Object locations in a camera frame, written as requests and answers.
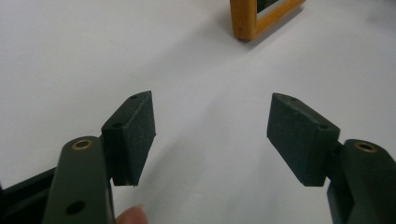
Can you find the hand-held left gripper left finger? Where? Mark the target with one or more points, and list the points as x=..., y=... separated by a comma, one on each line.
x=129, y=140

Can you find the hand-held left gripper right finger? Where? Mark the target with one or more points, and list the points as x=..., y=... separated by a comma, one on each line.
x=299, y=137

